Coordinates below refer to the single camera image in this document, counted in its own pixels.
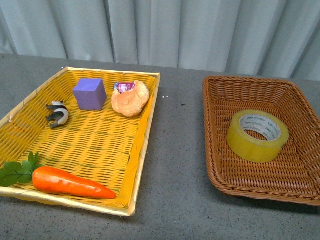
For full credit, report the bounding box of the orange toy carrot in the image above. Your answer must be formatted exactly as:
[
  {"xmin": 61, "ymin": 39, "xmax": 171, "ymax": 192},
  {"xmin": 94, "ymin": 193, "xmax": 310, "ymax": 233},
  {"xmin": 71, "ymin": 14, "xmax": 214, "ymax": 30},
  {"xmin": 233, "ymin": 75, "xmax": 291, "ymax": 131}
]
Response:
[{"xmin": 0, "ymin": 152, "xmax": 116, "ymax": 199}]

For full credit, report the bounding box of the black white panda figure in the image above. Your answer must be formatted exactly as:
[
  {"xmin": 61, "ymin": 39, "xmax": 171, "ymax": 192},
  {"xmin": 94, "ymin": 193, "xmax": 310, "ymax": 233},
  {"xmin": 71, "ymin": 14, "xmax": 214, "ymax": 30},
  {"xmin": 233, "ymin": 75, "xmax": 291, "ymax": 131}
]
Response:
[{"xmin": 45, "ymin": 101, "xmax": 70, "ymax": 129}]

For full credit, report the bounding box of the grey curtain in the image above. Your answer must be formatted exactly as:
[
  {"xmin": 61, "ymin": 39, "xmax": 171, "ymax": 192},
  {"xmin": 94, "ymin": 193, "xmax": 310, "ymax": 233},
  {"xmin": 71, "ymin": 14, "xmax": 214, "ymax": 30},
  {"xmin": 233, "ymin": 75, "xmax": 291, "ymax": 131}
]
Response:
[{"xmin": 0, "ymin": 0, "xmax": 320, "ymax": 81}]

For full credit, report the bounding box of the red snack packet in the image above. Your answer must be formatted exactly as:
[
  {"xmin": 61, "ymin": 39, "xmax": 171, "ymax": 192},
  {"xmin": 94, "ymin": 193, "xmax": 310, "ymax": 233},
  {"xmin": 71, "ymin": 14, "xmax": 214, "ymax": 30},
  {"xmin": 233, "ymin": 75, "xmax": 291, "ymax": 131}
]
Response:
[{"xmin": 113, "ymin": 82, "xmax": 135, "ymax": 94}]

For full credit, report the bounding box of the purple foam cube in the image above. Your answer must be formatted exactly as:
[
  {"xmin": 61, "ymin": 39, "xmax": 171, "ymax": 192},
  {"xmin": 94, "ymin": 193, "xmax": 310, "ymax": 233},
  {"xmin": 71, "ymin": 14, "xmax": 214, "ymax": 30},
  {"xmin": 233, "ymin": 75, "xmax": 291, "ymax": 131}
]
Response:
[{"xmin": 72, "ymin": 78, "xmax": 107, "ymax": 111}]

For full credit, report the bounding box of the toy bread bun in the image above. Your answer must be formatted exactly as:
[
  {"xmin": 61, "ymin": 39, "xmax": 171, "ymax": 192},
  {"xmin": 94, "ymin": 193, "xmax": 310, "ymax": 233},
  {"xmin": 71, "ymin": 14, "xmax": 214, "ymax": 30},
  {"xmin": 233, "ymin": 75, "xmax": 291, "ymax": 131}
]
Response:
[{"xmin": 111, "ymin": 80, "xmax": 150, "ymax": 118}]

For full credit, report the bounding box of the yellow woven basket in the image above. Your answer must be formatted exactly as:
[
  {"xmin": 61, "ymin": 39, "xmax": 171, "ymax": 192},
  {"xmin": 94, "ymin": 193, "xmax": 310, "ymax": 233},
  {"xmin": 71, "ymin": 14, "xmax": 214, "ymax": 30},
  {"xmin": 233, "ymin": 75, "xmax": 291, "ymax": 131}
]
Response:
[{"xmin": 0, "ymin": 67, "xmax": 161, "ymax": 217}]

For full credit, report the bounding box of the brown wicker basket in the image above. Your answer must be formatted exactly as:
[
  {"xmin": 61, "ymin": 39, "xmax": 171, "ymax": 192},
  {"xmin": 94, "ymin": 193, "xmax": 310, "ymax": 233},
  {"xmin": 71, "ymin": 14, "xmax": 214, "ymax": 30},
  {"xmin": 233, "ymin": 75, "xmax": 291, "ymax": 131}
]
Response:
[{"xmin": 202, "ymin": 76, "xmax": 320, "ymax": 206}]

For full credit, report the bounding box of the yellow packing tape roll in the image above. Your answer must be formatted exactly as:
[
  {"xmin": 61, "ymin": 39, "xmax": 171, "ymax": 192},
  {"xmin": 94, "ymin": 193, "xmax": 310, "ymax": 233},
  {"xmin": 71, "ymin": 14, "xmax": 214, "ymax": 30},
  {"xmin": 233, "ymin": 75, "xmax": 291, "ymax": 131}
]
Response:
[{"xmin": 226, "ymin": 109, "xmax": 289, "ymax": 163}]

